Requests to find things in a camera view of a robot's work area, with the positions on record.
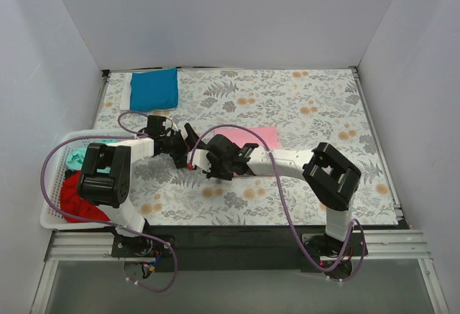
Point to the aluminium frame rail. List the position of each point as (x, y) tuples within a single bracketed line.
[(79, 246)]

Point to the folded blue t shirt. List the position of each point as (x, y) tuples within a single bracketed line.
[(155, 90)]

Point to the floral table cloth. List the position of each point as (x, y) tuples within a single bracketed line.
[(306, 107)]

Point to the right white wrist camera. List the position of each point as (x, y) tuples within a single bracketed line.
[(198, 160)]

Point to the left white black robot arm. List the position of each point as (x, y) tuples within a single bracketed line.
[(105, 175)]

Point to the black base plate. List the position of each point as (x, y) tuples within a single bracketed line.
[(217, 248)]

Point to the red t shirt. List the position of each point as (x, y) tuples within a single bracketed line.
[(72, 203)]

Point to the pink t shirt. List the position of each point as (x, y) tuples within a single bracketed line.
[(258, 136)]

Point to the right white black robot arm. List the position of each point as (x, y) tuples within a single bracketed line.
[(331, 176)]

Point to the white plastic laundry basket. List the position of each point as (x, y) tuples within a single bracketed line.
[(52, 176)]

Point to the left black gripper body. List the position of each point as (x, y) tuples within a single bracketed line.
[(181, 148)]

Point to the teal t shirt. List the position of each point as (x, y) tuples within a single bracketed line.
[(74, 160)]

